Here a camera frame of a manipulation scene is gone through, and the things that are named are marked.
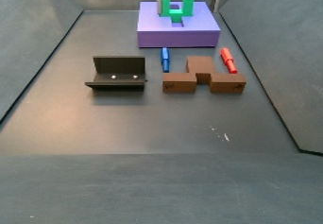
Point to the brown T-shaped block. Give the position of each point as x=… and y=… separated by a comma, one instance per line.
x=200, y=73

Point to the green U-shaped block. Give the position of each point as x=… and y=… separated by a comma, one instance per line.
x=176, y=11

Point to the purple base block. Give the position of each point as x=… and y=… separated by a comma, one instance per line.
x=196, y=31

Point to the red peg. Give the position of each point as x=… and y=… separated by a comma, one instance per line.
x=228, y=60

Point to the blue peg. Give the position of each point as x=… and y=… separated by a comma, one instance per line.
x=165, y=59

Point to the black angle bracket fixture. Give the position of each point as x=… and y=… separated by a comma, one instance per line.
x=119, y=73

